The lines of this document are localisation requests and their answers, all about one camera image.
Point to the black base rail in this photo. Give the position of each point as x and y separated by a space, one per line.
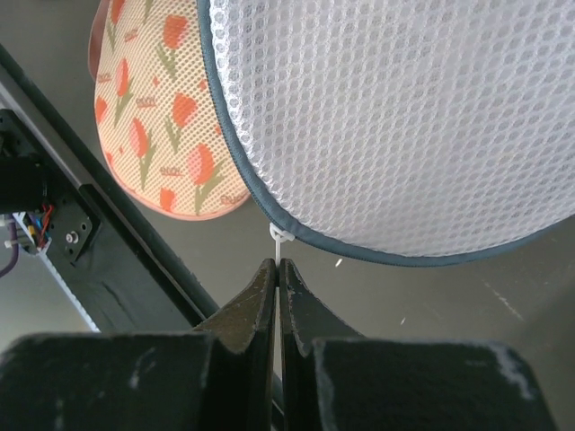
116 266

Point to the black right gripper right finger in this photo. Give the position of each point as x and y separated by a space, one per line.
337 379

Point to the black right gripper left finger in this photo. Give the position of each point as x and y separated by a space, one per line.
217 376

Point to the floral mesh laundry bag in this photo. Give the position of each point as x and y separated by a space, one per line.
154 113

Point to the white mesh laundry bag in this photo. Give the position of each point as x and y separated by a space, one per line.
410 133

